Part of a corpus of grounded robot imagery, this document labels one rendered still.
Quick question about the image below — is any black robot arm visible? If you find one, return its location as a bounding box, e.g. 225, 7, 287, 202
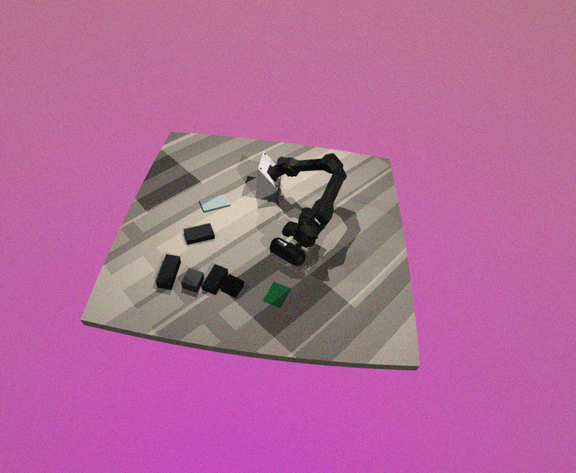
267, 154, 347, 247

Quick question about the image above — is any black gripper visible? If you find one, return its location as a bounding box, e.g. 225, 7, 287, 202
283, 226, 302, 262

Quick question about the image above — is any green block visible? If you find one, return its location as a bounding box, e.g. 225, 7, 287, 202
264, 282, 291, 308

